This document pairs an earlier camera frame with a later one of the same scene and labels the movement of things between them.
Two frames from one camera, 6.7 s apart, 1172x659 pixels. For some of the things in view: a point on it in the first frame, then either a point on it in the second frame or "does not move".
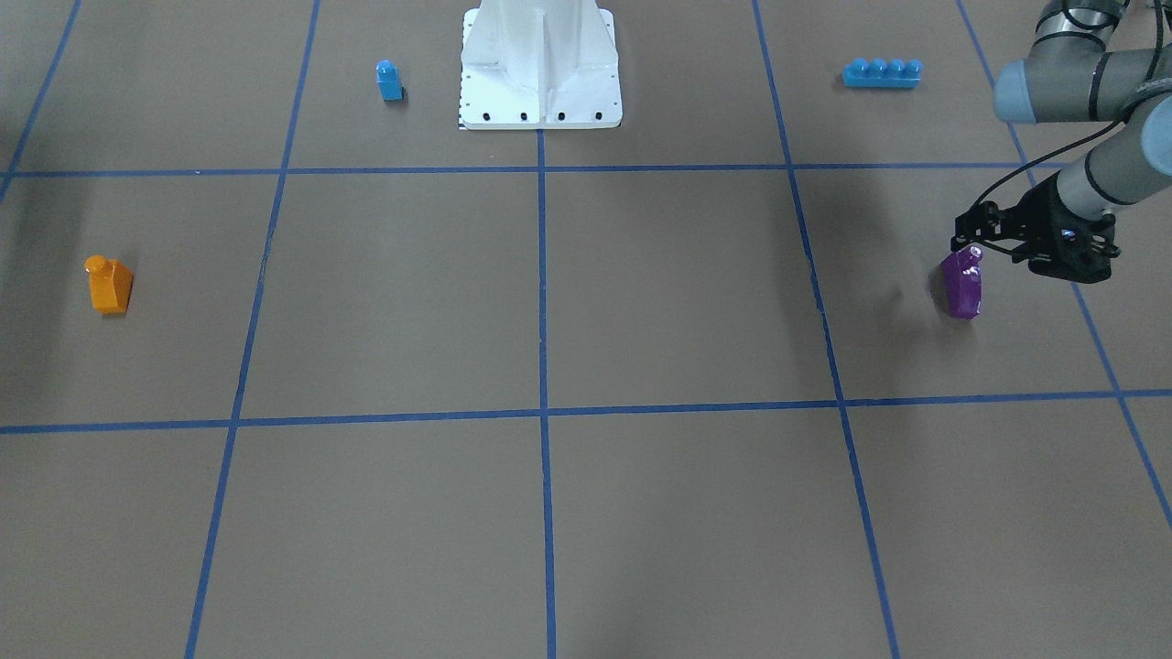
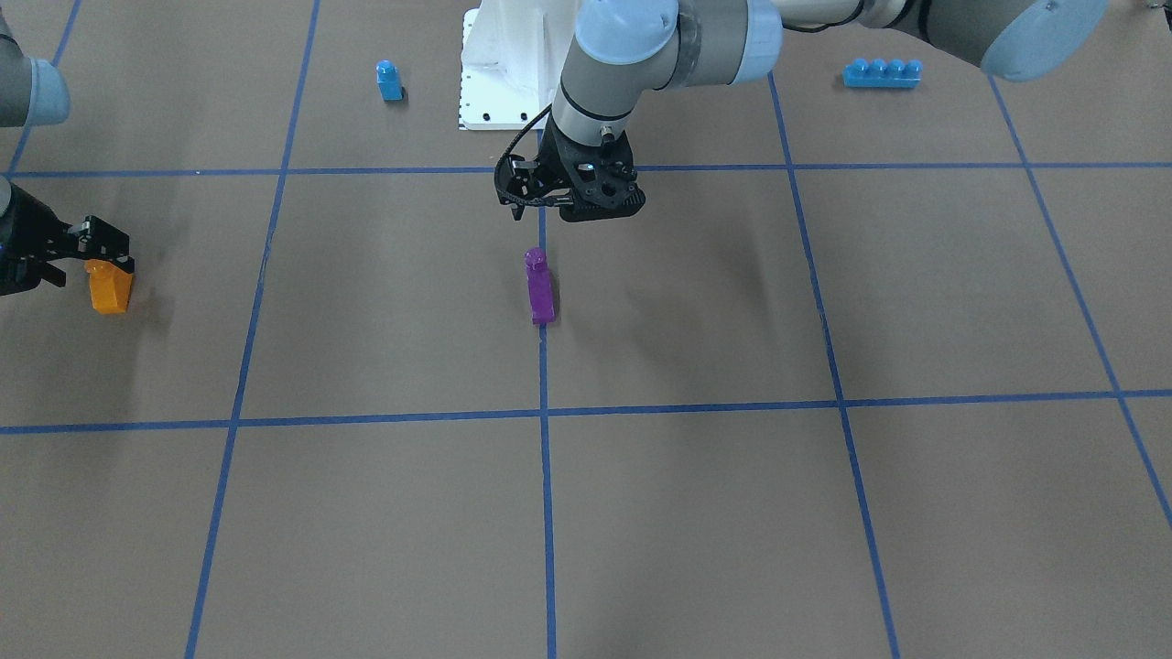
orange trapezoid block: (110, 284) does not move
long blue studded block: (879, 72) does not move
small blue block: (390, 82) does not move
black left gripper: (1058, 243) → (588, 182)
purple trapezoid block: (962, 278) → (541, 288)
